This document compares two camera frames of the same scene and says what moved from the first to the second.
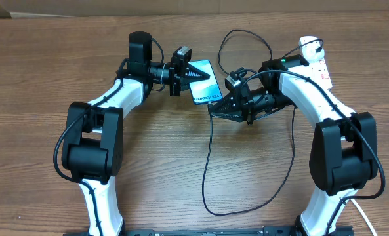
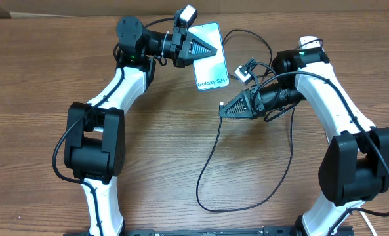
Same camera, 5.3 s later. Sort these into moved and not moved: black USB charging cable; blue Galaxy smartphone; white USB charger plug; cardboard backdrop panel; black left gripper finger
Moved: black USB charging cable; black left gripper finger; blue Galaxy smartphone
Not moved: cardboard backdrop panel; white USB charger plug
